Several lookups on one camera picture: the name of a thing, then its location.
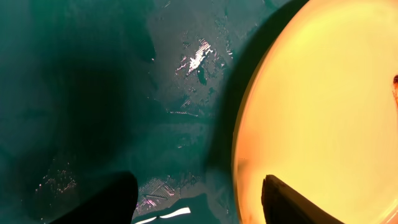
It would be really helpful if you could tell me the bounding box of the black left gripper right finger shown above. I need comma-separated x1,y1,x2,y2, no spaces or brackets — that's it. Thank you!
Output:
261,175,343,224

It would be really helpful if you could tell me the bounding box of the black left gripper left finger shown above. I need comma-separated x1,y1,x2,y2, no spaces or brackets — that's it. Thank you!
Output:
51,171,138,224

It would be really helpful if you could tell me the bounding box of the yellow plate with sauce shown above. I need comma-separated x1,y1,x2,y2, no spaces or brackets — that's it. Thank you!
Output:
232,0,397,223

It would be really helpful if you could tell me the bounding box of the teal plastic tray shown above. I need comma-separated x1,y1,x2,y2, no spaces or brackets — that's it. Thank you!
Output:
1,0,304,223

